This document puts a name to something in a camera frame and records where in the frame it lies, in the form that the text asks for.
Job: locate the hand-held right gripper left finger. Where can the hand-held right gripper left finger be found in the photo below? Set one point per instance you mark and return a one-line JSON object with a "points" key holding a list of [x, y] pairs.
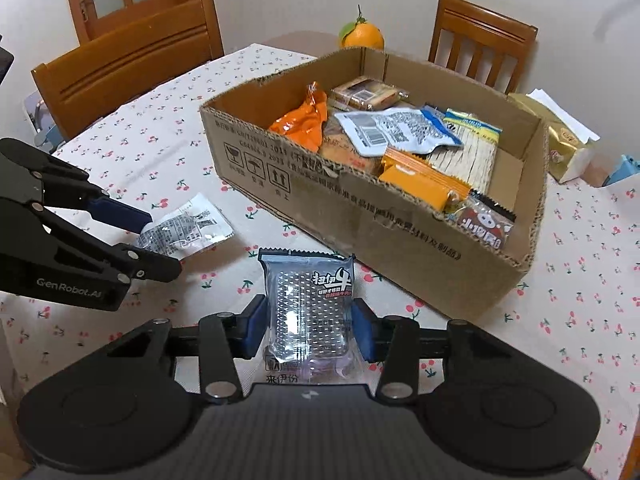
{"points": [[255, 330]]}

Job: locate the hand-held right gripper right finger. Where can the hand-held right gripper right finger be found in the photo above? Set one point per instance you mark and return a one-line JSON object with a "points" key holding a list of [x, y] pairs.
{"points": [[362, 332]]}

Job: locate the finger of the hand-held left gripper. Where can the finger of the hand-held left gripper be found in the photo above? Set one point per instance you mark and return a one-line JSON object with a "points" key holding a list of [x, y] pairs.
{"points": [[160, 267], [122, 215]]}

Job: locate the small clear white packet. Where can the small clear white packet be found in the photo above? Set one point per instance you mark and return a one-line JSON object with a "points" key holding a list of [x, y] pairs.
{"points": [[190, 227]]}

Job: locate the clear silver snack packet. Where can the clear silver snack packet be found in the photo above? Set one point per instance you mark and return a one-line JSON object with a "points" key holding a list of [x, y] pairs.
{"points": [[307, 310]]}

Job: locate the brown cardboard box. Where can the brown cardboard box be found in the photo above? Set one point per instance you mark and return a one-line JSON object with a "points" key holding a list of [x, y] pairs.
{"points": [[350, 220]]}

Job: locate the crinkled orange snack packet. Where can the crinkled orange snack packet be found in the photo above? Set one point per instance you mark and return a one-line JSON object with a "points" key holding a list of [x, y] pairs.
{"points": [[300, 127]]}

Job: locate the white blue snack packet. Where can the white blue snack packet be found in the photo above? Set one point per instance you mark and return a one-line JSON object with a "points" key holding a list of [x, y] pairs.
{"points": [[395, 127]]}

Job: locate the white floral tablecloth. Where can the white floral tablecloth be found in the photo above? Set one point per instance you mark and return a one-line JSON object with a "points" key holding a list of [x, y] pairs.
{"points": [[150, 160]]}

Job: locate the blue grey object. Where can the blue grey object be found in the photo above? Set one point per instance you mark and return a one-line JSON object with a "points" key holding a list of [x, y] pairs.
{"points": [[42, 125]]}

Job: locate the wooden chair with grooved backrest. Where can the wooden chair with grooved backrest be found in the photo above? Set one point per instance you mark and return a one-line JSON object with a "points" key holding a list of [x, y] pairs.
{"points": [[125, 65]]}

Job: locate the brown red cartoon packet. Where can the brown red cartoon packet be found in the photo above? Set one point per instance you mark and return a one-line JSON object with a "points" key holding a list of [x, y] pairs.
{"points": [[482, 225]]}

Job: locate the orange yellow snack packet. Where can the orange yellow snack packet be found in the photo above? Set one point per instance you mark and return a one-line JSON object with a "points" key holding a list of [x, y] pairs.
{"points": [[415, 180]]}

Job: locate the brown cake packet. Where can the brown cake packet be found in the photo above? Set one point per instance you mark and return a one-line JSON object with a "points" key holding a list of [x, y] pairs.
{"points": [[365, 92], [340, 152]]}

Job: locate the black flat object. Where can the black flat object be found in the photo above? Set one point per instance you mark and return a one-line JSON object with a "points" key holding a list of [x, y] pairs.
{"points": [[4, 62]]}

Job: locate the wooden door with glass panes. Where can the wooden door with glass panes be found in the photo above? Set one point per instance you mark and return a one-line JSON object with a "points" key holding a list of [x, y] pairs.
{"points": [[107, 15]]}

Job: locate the long yellow white snack packet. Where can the long yellow white snack packet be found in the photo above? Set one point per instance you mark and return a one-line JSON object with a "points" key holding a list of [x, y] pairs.
{"points": [[470, 155]]}

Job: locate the gold foil packet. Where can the gold foil packet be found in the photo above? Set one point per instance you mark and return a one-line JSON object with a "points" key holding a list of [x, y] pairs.
{"points": [[565, 145]]}

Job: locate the orange fruit with leaves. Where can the orange fruit with leaves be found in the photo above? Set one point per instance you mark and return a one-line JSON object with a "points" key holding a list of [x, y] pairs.
{"points": [[362, 36]]}

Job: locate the light blue box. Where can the light blue box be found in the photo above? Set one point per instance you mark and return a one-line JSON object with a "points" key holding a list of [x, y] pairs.
{"points": [[625, 170]]}

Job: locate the wooden slat-back chair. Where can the wooden slat-back chair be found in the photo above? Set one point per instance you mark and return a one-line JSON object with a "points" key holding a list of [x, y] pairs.
{"points": [[480, 25]]}

